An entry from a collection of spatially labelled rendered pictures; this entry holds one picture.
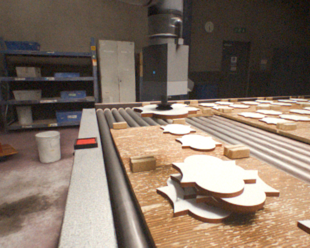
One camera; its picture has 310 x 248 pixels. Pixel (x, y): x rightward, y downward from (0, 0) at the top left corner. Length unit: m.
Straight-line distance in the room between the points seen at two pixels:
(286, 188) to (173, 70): 0.33
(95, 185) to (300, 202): 0.40
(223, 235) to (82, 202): 0.26
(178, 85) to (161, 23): 0.13
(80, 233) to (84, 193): 0.12
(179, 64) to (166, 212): 0.29
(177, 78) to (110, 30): 5.28
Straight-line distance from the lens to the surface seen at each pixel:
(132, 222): 0.39
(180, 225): 0.36
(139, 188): 0.44
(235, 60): 7.33
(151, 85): 0.48
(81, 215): 0.43
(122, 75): 5.10
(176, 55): 0.46
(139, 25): 5.89
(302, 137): 0.94
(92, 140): 0.78
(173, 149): 0.65
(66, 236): 0.39
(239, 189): 0.36
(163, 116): 0.43
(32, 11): 5.77
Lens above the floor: 1.16
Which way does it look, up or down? 13 degrees down
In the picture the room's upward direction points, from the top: straight up
